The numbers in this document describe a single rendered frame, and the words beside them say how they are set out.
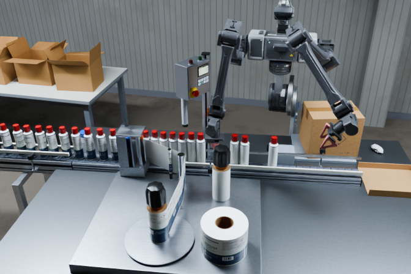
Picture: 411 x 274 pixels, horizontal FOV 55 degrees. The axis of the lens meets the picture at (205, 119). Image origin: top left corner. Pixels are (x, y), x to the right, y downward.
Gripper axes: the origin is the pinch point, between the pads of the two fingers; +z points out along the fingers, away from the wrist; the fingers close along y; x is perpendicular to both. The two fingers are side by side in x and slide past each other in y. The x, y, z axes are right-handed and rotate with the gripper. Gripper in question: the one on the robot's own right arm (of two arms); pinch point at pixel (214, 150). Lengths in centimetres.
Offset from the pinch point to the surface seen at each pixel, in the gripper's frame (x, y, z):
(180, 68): 7.8, -18.4, -44.0
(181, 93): 7.5, -18.1, -29.7
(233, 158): 4.0, 9.8, 7.1
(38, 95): 110, -164, 22
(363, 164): 19, 85, 17
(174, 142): 3.4, -23.0, -1.9
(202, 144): 4.0, -7.6, -1.2
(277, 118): 237, 48, 102
